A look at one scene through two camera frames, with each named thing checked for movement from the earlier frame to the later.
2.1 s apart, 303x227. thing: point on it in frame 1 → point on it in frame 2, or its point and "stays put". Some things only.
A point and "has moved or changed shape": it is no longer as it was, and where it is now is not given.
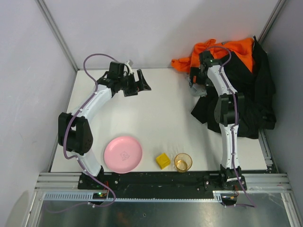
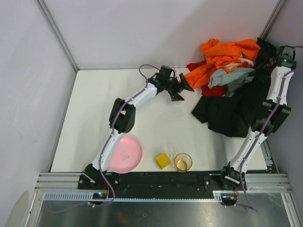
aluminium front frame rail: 65,181 stays put
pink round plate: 122,154 stays put
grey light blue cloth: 198,90 → 231,80
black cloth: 257,88 has moved or changed shape
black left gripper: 133,84 → 176,87
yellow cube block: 163,161 stays put
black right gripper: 194,77 → 264,60
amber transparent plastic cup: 182,162 stays put
